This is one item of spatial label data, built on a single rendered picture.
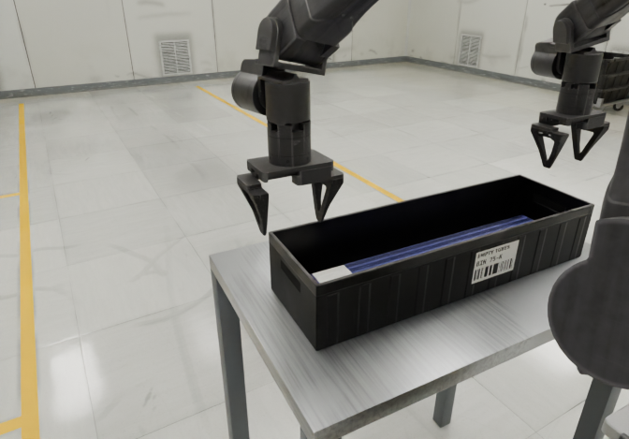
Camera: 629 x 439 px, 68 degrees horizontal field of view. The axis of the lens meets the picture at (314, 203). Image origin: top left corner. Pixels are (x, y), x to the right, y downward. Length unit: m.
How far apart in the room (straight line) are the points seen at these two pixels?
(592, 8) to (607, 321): 0.64
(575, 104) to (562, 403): 1.19
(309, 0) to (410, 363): 0.48
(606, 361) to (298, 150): 0.41
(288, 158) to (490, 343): 0.40
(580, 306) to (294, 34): 0.39
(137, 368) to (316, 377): 1.33
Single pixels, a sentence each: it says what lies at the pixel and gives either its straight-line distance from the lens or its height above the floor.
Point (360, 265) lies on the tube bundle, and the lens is 0.80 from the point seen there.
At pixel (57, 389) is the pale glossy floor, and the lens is 1.97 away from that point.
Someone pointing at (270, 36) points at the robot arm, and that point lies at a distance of 0.57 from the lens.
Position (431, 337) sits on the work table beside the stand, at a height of 0.80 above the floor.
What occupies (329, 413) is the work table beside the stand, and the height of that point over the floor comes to 0.80.
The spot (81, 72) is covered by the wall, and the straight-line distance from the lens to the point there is 7.05.
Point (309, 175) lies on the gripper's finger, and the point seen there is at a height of 1.05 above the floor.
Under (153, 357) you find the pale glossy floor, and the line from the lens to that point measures 1.96.
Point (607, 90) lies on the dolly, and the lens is 5.86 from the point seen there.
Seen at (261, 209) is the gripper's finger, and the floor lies 1.01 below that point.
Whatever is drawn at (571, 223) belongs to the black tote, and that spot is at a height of 0.89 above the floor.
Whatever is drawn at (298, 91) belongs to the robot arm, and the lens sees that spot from 0.58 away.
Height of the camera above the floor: 1.27
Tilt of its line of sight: 25 degrees down
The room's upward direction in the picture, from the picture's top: straight up
